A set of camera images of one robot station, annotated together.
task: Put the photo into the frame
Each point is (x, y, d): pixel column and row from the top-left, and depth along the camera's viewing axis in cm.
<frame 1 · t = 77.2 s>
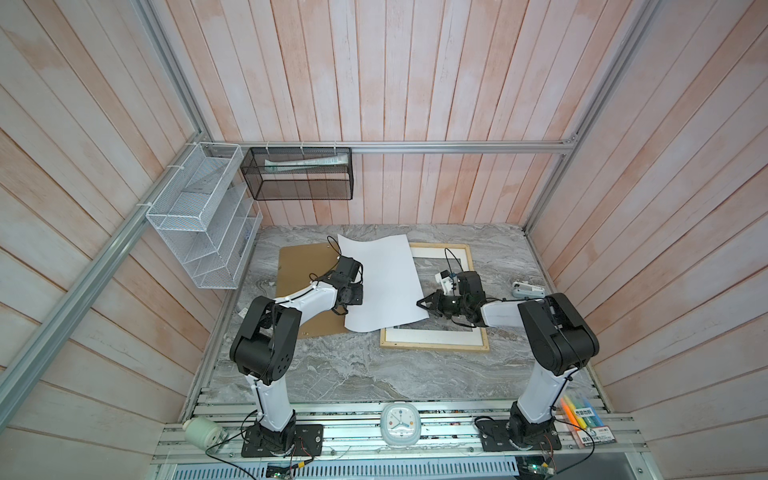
left hand: (354, 298, 97), fingers closed
right hand: (417, 302, 95), fingers closed
autumn forest photo print: (391, 284, 99), point 6 cm above the table
brown cardboard backing board: (300, 266, 117), on the table
small white grey device: (527, 290, 103), point 2 cm above the table

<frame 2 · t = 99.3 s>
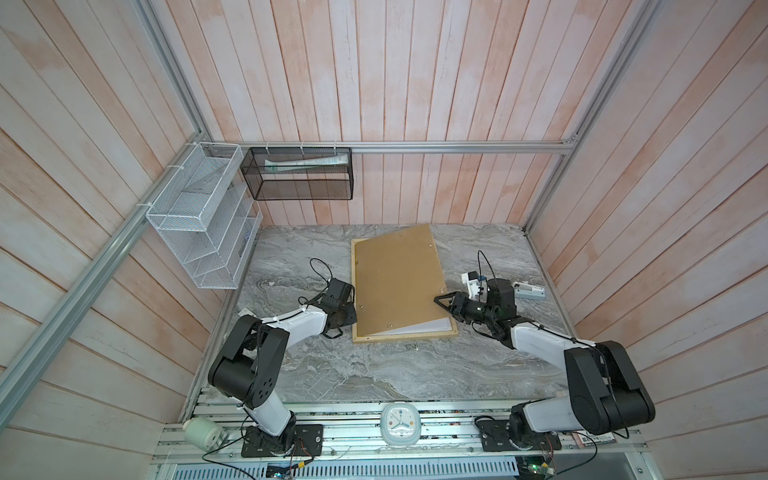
left hand: (349, 319, 95), fingers open
right hand: (437, 301, 87), fingers open
brown cardboard backing board: (398, 280, 101), point 5 cm above the table
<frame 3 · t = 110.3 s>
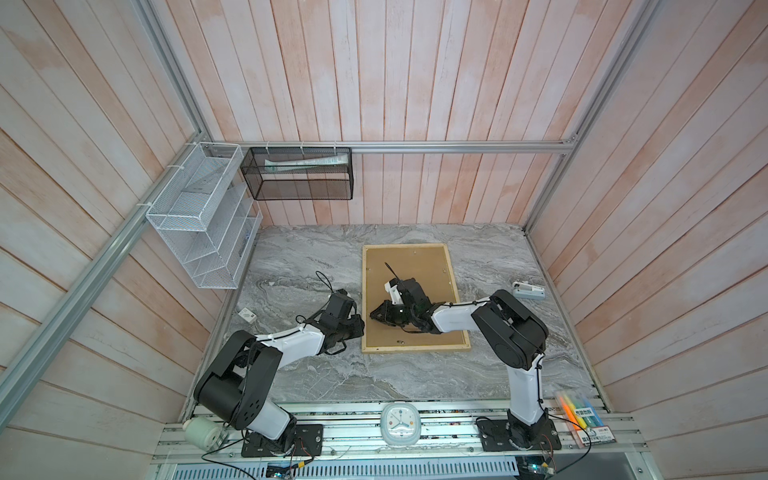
left hand: (361, 330, 92), fingers open
right hand: (370, 315, 94), fingers closed
brown cardboard backing board: (430, 267, 114), on the table
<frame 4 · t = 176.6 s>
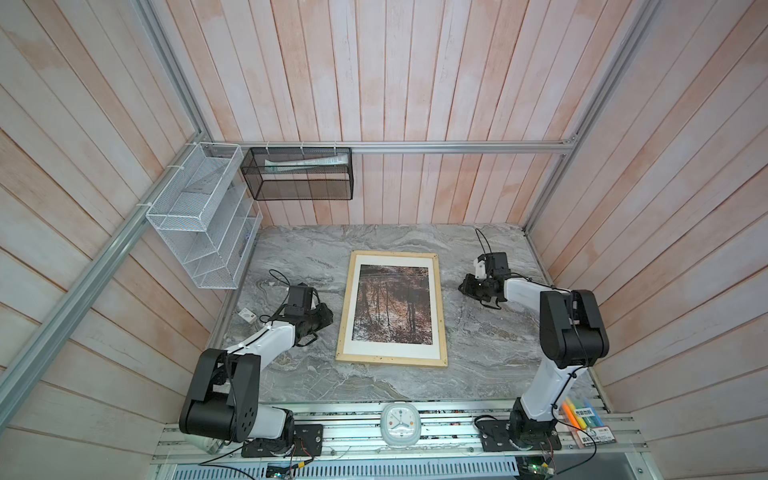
left hand: (329, 319, 92), fingers open
right hand: (461, 285, 101), fingers closed
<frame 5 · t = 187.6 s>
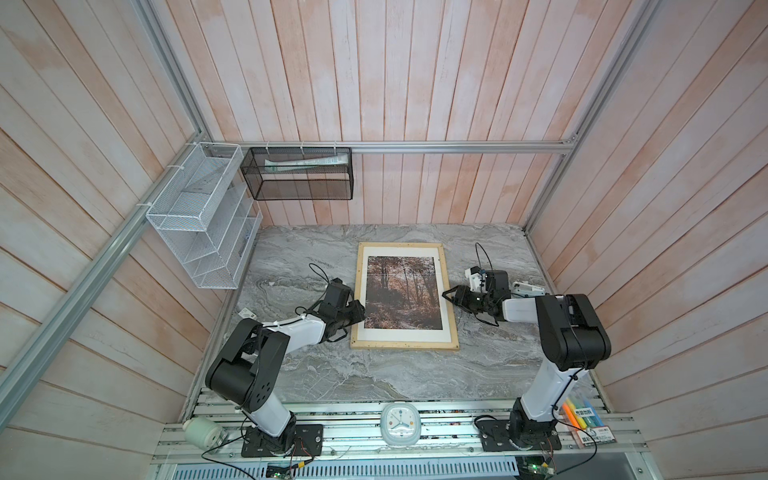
left hand: (361, 315, 94), fingers open
right hand: (447, 295, 99), fingers open
